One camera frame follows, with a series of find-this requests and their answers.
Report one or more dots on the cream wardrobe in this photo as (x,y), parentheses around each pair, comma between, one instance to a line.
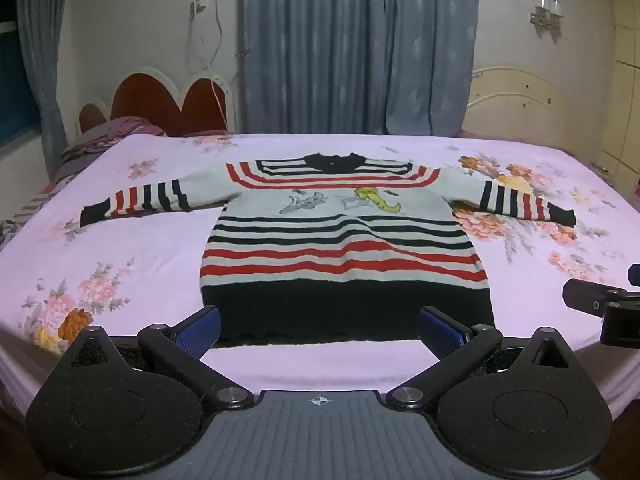
(625,60)

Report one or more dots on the wall lamp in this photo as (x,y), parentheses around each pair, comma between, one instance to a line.
(546,16)

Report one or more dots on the red and white headboard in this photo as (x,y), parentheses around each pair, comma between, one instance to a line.
(165,105)

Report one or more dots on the white wall socket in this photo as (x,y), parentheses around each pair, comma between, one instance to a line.
(199,6)

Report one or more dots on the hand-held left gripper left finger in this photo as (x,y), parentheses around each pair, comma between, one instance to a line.
(200,331)

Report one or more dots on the striped knit sweater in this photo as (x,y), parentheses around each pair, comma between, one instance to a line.
(345,240)

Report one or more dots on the window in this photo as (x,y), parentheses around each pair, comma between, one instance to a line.
(15,75)

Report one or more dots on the pink floral bed sheet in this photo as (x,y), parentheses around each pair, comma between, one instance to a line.
(125,240)

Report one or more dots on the wide blue curtain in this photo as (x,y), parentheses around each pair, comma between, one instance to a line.
(357,45)

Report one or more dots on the narrow blue curtain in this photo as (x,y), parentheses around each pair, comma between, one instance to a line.
(42,60)

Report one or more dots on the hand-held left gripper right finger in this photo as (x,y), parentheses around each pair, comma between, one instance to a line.
(440,332)

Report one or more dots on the purple pillow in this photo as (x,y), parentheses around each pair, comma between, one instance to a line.
(105,135)

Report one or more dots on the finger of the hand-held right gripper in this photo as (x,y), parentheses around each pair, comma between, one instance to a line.
(582,297)

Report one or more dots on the cream curved bed board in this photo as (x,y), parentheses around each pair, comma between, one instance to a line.
(520,105)

